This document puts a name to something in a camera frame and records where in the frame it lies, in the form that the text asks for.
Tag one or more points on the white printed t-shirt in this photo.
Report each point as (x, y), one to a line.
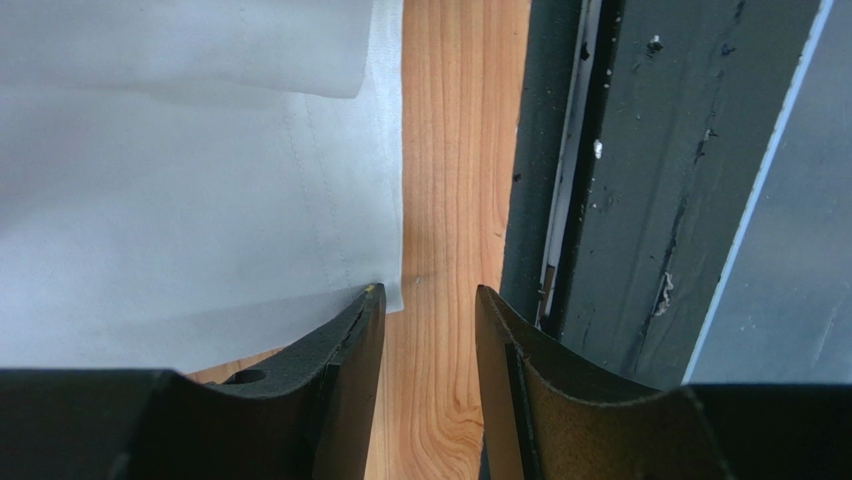
(188, 183)

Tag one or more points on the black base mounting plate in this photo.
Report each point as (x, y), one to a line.
(645, 129)

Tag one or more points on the aluminium rail frame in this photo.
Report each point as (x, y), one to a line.
(782, 311)

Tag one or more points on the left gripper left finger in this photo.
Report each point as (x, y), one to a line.
(303, 413)

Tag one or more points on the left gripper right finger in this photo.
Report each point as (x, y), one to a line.
(551, 414)

